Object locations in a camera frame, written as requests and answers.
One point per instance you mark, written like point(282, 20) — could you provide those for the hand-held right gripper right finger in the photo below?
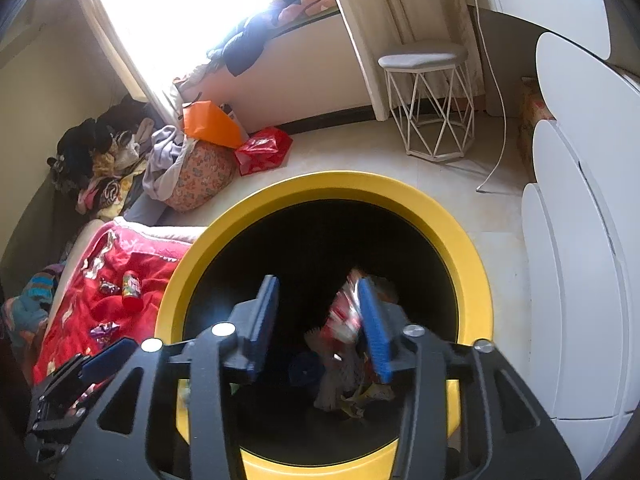
point(375, 330)

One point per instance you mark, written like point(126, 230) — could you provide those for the red plastic bag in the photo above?
point(262, 150)

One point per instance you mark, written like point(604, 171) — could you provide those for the grey-green headboard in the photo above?
point(30, 220)

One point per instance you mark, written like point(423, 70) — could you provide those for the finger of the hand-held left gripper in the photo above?
point(107, 360)

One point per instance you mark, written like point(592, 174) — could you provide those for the cardboard box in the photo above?
point(532, 115)

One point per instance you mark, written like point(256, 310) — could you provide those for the dark clothing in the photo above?
point(245, 45)

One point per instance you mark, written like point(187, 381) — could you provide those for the white desk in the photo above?
point(550, 0)

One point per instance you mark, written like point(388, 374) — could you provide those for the cream curtain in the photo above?
point(380, 20)

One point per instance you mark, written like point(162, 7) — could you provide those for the red floral blanket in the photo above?
point(150, 270)

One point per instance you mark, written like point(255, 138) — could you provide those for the white scalloped cabinet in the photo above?
point(575, 210)

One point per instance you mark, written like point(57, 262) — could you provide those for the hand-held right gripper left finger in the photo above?
point(262, 320)

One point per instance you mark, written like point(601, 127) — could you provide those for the window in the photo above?
point(200, 0)

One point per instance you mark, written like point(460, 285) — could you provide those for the dark snack wrapper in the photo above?
point(107, 287)

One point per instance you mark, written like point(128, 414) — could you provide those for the red candy tube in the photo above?
point(132, 295)

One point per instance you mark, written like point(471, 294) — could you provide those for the white plastic bag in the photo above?
point(332, 385)

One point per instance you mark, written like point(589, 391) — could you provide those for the lilac clothes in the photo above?
point(162, 155)

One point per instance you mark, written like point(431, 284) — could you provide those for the pile of clothes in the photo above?
point(100, 160)

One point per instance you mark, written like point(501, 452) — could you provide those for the beige bed sheet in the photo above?
point(82, 250)

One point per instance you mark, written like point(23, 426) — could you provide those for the orange paper bag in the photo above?
point(210, 125)

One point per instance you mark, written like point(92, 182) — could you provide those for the floral patterned pouf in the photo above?
point(205, 175)

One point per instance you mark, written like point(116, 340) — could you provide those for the yellow snack wrapper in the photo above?
point(365, 394)

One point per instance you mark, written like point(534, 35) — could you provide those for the purple snack wrapper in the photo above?
point(102, 332)

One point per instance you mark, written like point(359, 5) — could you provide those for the yellow-rimmed black trash bin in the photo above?
point(350, 185)

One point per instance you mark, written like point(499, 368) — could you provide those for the striped colourful cloth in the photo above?
point(35, 295)

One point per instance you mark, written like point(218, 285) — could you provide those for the red plastic wrapper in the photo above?
point(342, 315)

